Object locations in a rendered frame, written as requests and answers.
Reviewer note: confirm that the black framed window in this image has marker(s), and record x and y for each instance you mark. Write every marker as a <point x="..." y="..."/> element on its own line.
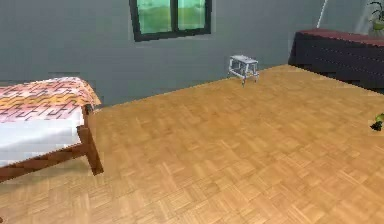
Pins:
<point x="171" y="16"/>

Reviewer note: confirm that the orange patterned bed blanket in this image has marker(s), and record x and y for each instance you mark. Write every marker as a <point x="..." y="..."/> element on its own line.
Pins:
<point x="43" y="98"/>

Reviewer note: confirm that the small white stool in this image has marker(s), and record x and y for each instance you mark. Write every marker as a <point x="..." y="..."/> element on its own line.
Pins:
<point x="244" y="67"/>

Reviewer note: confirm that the wooden bed with white mattress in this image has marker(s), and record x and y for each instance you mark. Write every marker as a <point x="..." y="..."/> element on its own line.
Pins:
<point x="40" y="136"/>

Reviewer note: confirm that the dark chest of drawers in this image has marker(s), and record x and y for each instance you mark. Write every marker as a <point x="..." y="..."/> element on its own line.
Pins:
<point x="340" y="56"/>

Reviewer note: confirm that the green and black floor object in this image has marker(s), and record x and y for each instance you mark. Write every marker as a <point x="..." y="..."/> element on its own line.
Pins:
<point x="378" y="122"/>

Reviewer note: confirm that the green house plant in pot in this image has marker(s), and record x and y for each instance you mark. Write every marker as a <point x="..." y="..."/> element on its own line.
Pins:
<point x="378" y="18"/>

